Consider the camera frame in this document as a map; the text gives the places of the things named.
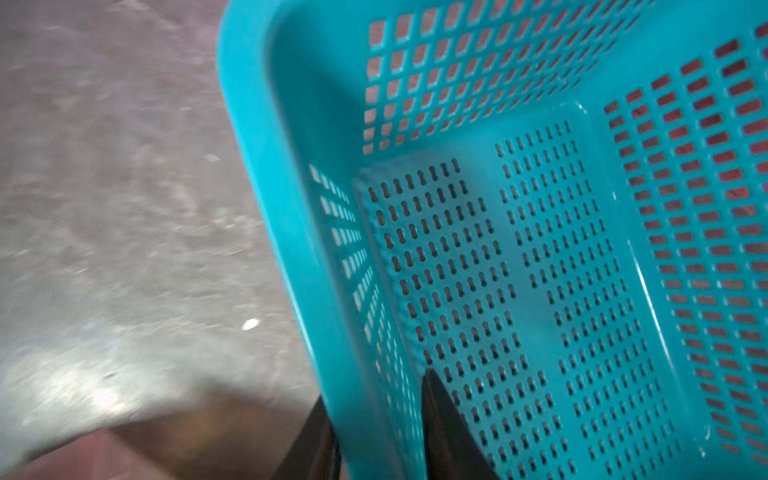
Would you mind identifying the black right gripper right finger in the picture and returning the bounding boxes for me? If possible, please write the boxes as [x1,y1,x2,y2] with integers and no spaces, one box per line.
[421,369,499,480]

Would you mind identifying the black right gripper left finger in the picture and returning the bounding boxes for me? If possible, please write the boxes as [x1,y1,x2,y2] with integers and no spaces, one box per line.
[271,397,342,480]

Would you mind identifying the teal plastic perforated basket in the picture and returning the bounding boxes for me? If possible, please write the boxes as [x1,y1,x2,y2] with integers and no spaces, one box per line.
[218,1,767,479]

